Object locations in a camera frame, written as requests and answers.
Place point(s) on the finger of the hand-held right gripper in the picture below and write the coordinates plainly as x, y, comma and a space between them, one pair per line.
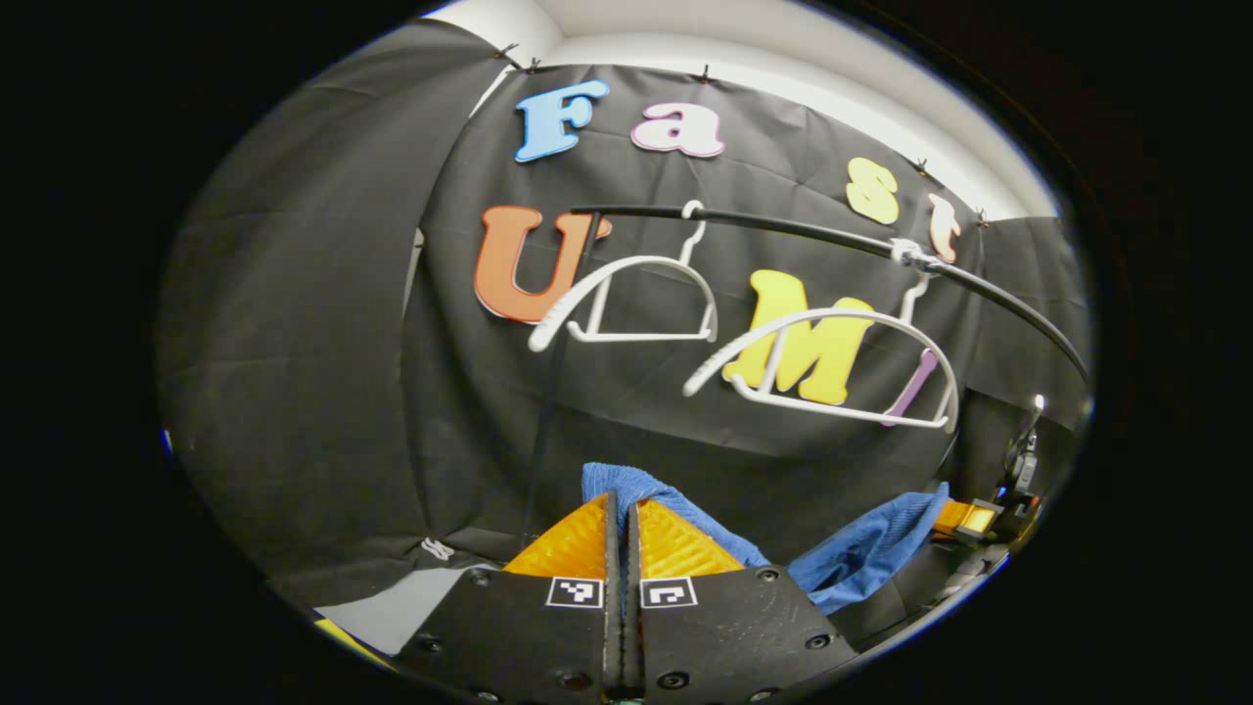
969, 519

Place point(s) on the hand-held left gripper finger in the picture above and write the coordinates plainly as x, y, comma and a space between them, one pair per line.
633, 627
614, 627

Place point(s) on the white clothes hanger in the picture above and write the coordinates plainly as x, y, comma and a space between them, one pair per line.
646, 338
713, 367

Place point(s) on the black clothes rack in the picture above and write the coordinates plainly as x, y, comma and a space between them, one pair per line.
764, 223

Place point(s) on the black backdrop cloth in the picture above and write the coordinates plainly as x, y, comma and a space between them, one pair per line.
294, 343

